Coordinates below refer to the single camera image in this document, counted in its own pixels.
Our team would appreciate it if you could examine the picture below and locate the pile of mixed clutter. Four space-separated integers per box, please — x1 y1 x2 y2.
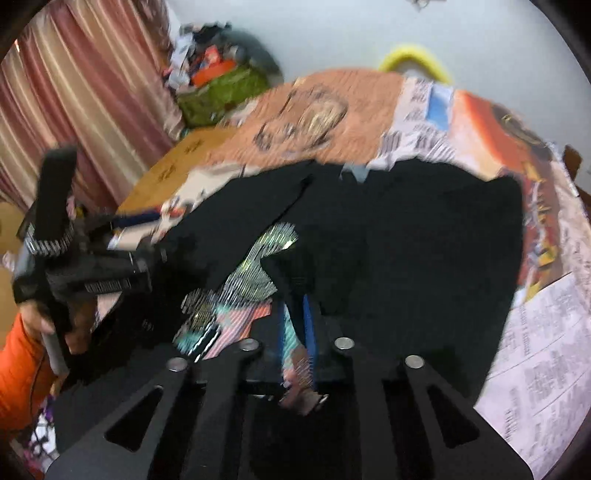
163 22 232 90

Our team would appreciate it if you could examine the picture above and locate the brown wooden furniture piece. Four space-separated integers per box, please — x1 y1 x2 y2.
562 144 583 179

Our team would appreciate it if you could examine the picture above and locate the orange box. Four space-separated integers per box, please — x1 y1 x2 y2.
191 59 237 88

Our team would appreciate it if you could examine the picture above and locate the printed blanket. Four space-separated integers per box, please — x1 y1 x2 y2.
95 69 591 478

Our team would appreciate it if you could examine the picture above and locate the pink striped curtain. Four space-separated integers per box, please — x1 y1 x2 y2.
0 0 186 214

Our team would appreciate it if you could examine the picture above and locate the person's left hand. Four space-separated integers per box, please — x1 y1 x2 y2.
21 299 99 370

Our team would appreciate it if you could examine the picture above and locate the dark grey bag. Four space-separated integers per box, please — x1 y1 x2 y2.
221 28 283 80

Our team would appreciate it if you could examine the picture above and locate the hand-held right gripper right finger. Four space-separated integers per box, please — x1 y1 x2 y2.
302 295 535 480

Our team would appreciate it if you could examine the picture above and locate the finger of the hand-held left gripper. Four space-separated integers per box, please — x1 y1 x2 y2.
99 212 195 260
83 251 199 297

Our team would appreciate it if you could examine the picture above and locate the green bag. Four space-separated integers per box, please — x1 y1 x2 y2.
178 65 271 128

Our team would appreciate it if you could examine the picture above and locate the person's left forearm orange sleeve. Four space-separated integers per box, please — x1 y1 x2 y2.
0 314 64 435

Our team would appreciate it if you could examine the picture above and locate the black shirt with shiny print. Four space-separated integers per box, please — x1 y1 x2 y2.
53 159 525 457

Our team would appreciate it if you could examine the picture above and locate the purple white printed cloth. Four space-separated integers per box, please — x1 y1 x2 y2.
9 396 59 468

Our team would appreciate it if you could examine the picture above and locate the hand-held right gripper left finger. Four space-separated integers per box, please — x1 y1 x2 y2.
45 300 289 480

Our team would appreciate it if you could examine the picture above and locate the yellow plastic ring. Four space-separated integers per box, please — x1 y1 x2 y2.
379 42 454 85

